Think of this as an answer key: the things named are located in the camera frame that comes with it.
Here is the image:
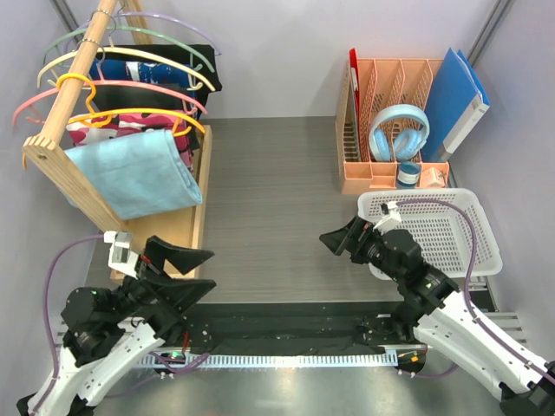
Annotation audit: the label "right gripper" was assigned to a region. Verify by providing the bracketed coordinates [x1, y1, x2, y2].
[319, 215, 402, 283]

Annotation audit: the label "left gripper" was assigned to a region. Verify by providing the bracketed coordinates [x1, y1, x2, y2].
[108, 235, 217, 323]

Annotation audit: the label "light blue trousers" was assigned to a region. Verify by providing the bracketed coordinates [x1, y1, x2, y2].
[65, 130, 203, 220]

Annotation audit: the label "orange plastic hanger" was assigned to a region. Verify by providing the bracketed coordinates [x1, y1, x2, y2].
[55, 72, 206, 138]

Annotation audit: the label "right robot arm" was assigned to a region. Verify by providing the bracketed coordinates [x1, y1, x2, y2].
[319, 217, 554, 415]

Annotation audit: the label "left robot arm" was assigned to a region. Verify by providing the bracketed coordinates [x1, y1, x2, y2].
[16, 231, 216, 415]

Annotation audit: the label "pink camouflage trousers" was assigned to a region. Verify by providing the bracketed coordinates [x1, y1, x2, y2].
[66, 113, 199, 172]

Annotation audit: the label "dark grey trousers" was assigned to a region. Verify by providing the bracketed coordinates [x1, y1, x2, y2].
[82, 86, 206, 144]

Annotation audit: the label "cream plastic hanger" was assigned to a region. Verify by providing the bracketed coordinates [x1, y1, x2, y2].
[36, 47, 216, 92]

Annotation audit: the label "pink plastic hanger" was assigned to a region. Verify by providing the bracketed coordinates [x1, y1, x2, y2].
[11, 80, 208, 127]

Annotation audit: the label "blue patterned trousers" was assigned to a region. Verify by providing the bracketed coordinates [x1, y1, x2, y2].
[89, 59, 205, 96]

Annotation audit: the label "black trousers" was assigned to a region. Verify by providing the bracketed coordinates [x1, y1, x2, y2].
[105, 44, 222, 92]

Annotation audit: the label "green plastic hanger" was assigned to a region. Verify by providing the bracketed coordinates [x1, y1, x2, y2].
[42, 26, 216, 73]

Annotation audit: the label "purple plastic hanger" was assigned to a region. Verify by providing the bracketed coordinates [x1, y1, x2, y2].
[64, 10, 222, 56]

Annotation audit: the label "wooden clothes rack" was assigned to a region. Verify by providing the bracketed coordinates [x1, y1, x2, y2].
[22, 1, 206, 252]

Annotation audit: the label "blue white small jar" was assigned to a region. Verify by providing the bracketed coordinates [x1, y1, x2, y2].
[395, 161, 421, 189]

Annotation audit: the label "white plastic basket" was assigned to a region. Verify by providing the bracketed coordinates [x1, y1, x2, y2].
[357, 188, 503, 278]

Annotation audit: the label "light blue headphones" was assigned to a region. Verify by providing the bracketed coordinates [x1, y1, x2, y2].
[369, 104, 430, 162]

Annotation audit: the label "orange desk file organizer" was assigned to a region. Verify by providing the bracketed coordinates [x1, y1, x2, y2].
[335, 49, 450, 195]

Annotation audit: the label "blue folder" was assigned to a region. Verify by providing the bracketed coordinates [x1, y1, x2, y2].
[421, 49, 490, 163]

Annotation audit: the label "red folder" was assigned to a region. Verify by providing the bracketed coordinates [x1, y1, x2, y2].
[349, 48, 362, 161]

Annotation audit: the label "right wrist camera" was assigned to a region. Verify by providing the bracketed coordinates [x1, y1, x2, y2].
[374, 201, 402, 234]

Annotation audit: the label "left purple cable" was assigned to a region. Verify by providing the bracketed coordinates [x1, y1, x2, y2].
[28, 233, 213, 413]

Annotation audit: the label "purple cable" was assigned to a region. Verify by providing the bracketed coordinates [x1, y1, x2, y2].
[28, 233, 213, 413]
[392, 198, 555, 382]

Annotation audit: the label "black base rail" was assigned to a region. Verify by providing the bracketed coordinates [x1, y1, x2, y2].
[186, 302, 424, 356]

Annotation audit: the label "white slotted cable duct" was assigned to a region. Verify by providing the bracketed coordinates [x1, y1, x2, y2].
[135, 350, 398, 370]

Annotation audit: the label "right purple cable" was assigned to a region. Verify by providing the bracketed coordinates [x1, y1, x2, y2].
[392, 198, 555, 382]

